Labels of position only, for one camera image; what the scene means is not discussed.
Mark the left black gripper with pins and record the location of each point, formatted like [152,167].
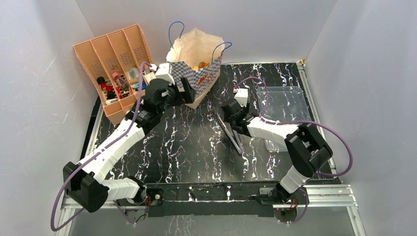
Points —
[188,93]

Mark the black red toy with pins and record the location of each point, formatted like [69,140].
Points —
[107,88]

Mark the aluminium frame rail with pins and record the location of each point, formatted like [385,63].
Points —
[244,199]

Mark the small brown fake bread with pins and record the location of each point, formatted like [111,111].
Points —
[201,65]

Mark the clear plastic tray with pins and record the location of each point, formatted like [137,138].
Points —
[283,103]

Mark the white label card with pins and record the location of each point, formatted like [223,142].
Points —
[149,77]

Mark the pink capped bottle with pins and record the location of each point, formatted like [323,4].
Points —
[122,84]

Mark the peach desk organizer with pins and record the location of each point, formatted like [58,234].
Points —
[115,52]

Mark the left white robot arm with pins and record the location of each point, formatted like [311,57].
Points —
[86,182]

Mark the metal tongs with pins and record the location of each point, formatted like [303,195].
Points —
[232,135]

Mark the light blue tape dispenser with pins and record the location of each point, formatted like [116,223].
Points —
[134,78]

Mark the checkered paper bag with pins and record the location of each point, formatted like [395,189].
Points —
[197,56]

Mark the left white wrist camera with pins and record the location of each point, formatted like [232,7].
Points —
[161,71]

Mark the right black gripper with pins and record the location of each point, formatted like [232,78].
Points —
[232,120]

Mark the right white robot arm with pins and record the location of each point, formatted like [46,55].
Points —
[306,147]

